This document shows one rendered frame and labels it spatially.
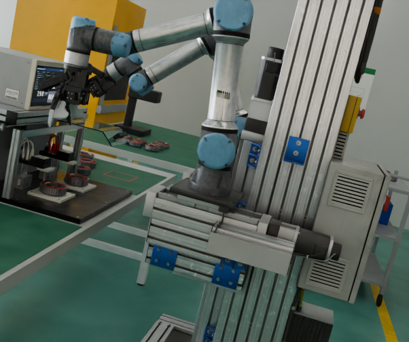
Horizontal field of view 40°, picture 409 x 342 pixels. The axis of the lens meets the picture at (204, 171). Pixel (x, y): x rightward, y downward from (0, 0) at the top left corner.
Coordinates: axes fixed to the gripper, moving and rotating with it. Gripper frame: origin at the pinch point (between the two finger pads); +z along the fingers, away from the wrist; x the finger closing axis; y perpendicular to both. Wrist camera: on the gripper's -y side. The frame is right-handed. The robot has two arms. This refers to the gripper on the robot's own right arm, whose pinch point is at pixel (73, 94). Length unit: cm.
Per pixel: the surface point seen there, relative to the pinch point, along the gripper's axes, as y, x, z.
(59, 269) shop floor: 68, 82, 100
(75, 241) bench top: 57, -52, 9
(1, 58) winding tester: -21.5, -28.5, 7.3
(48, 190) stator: 33.1, -26.0, 21.5
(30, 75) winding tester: -9.1, -28.8, 0.2
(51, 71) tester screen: -9.8, -14.6, -2.5
